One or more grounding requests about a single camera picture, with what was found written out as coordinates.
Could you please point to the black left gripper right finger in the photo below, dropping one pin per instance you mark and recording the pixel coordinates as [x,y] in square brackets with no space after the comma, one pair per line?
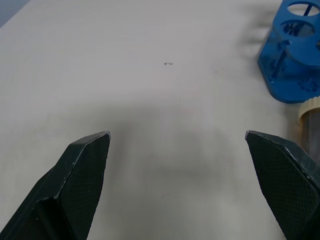
[282,180]

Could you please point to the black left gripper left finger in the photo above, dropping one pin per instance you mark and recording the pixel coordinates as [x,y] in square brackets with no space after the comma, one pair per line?
[75,185]

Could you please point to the clear tube with cream cap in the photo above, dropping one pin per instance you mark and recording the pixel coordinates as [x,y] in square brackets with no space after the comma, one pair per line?
[311,120]

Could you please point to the blue plastic test tube rack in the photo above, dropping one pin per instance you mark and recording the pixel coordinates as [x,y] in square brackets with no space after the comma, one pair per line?
[287,60]

